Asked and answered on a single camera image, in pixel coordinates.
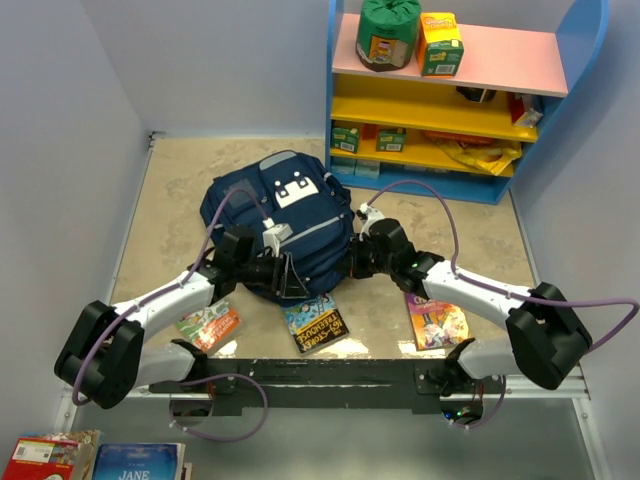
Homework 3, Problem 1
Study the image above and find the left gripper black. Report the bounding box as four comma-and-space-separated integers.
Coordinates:
234, 248, 308, 297

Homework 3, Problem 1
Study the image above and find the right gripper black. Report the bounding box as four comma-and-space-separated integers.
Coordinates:
334, 234, 396, 281

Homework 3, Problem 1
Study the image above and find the black 169-storey treehouse book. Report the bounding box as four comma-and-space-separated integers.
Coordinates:
281, 293, 349, 356

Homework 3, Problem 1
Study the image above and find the navy blue school backpack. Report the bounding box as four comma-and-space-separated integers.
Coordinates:
200, 150, 355, 306

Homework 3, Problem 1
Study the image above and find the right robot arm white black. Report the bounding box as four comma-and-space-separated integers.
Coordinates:
348, 219, 593, 393

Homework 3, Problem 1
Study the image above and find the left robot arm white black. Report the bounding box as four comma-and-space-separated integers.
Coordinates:
54, 220, 309, 409

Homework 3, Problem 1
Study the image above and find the yellow snack bag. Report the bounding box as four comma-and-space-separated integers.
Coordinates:
422, 130, 523, 176

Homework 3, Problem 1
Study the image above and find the purple Roald Dahl book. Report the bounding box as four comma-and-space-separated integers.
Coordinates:
405, 294, 471, 351

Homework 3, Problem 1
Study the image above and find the orange 78-storey treehouse book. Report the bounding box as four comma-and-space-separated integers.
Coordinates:
176, 299, 244, 354

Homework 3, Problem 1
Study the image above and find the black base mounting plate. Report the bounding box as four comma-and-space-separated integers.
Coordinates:
150, 358, 500, 416

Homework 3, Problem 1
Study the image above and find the right small green box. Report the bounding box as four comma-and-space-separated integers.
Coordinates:
376, 127, 407, 153

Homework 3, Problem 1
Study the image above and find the small green box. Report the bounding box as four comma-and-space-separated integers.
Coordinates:
330, 120, 361, 153
376, 127, 407, 153

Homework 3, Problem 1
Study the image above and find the left small green box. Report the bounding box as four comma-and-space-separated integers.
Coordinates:
330, 120, 361, 153

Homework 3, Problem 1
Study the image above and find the colourful blue toy shelf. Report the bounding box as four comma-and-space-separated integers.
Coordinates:
325, 1, 610, 204

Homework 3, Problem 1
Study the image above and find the red white packet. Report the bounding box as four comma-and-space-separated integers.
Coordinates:
507, 92, 544, 128

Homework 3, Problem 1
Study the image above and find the orange green carton box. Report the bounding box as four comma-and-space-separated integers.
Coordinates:
415, 12, 464, 77

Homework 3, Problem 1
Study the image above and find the green wrapped tissue roll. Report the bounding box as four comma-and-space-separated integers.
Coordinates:
355, 0, 422, 72

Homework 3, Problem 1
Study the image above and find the blue Jane book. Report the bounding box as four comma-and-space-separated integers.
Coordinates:
92, 443, 193, 480

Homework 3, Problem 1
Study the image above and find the red book bottom left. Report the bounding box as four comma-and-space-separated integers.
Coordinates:
1, 430, 103, 480

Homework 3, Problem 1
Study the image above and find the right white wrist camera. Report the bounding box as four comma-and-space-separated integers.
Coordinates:
356, 202, 385, 239

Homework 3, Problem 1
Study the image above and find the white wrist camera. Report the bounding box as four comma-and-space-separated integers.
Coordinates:
262, 218, 293, 256
356, 202, 385, 239

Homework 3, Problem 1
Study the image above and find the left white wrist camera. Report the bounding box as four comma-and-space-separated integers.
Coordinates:
262, 218, 293, 256

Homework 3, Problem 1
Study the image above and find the aluminium rail frame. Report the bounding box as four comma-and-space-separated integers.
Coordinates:
70, 135, 599, 479

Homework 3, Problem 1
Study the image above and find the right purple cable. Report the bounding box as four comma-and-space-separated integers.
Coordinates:
362, 179, 640, 430

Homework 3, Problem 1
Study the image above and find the purple cable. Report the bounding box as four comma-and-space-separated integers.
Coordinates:
362, 179, 640, 430
72, 188, 274, 442

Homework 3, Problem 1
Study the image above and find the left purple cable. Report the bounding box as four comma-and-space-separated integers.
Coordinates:
72, 188, 274, 442

